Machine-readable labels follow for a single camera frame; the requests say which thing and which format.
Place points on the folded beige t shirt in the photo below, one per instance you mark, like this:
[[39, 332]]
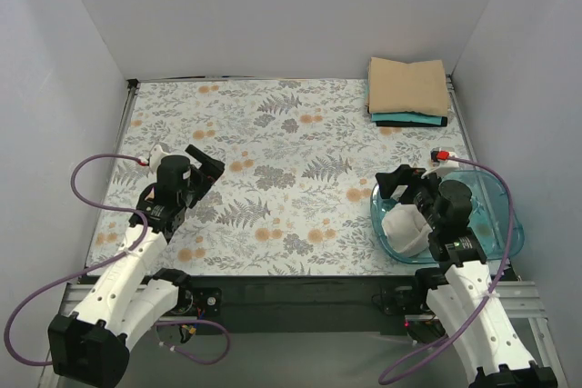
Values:
[[397, 87]]

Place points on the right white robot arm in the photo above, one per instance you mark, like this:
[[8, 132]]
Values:
[[476, 323]]

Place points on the floral patterned table mat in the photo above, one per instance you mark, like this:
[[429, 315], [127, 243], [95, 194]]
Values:
[[301, 160]]

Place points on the white printed t shirt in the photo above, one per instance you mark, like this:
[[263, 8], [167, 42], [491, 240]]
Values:
[[406, 230]]

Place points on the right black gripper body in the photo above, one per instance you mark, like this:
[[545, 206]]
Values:
[[406, 189]]

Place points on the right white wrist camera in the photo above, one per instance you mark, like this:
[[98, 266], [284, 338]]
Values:
[[442, 164]]

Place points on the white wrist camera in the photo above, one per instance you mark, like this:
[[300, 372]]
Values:
[[442, 164], [154, 158]]

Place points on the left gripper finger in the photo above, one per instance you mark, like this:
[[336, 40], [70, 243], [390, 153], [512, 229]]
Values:
[[202, 158], [213, 169]]

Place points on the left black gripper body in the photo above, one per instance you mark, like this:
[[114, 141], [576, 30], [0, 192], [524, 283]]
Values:
[[203, 174]]

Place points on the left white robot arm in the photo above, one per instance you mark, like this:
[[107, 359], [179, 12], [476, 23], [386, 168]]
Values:
[[92, 344]]

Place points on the teal transparent plastic bin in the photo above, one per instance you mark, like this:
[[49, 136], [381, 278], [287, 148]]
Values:
[[488, 220]]

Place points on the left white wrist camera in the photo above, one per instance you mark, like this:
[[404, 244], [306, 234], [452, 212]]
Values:
[[154, 158]]

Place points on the folded black t shirt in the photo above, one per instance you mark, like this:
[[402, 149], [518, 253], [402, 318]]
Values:
[[441, 122]]

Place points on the folded teal t shirt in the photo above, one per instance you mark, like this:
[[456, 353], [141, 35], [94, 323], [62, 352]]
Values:
[[405, 117]]

